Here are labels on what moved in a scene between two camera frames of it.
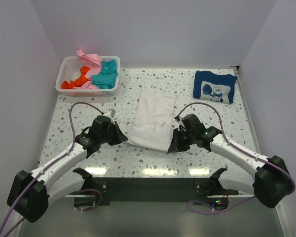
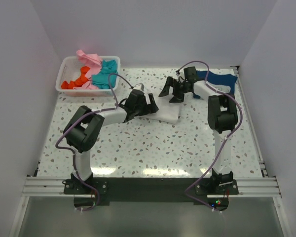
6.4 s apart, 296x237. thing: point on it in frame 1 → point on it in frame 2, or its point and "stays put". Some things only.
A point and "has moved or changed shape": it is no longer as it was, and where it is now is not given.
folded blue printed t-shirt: [216, 87] stays put
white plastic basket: [69, 69] stays put
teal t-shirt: [106, 79] stays put
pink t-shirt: [93, 61] stays put
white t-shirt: [152, 124] has moved or changed shape
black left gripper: [119, 137] → [151, 106]
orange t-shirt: [78, 82] stays put
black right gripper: [175, 145] → [177, 98]
